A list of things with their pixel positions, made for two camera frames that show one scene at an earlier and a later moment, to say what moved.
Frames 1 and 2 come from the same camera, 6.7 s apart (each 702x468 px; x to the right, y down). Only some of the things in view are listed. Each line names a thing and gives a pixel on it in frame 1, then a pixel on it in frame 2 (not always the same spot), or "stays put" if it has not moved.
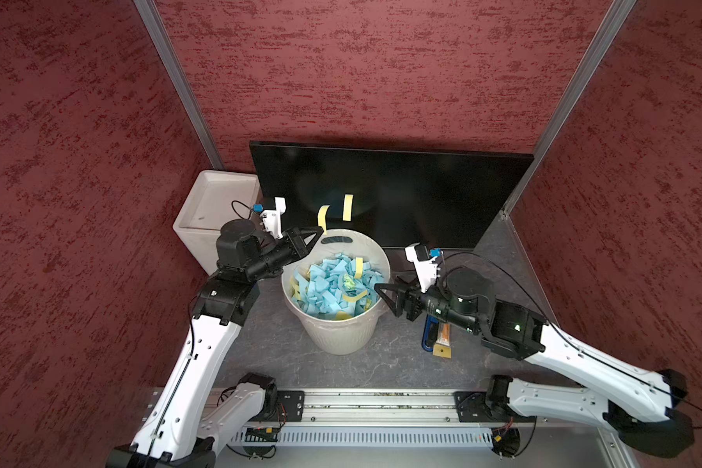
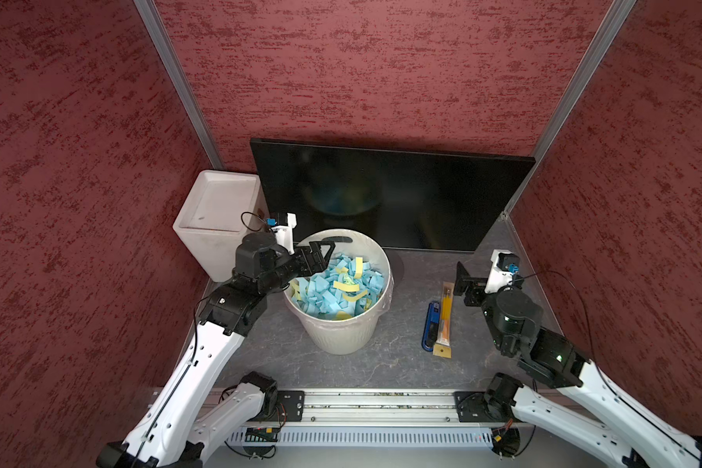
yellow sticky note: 322,217 -> 346,287
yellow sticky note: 295,288 stays put
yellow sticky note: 356,297 stays put
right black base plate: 472,407 stays put
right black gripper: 397,306 -> 474,285
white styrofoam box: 215,198 stays put
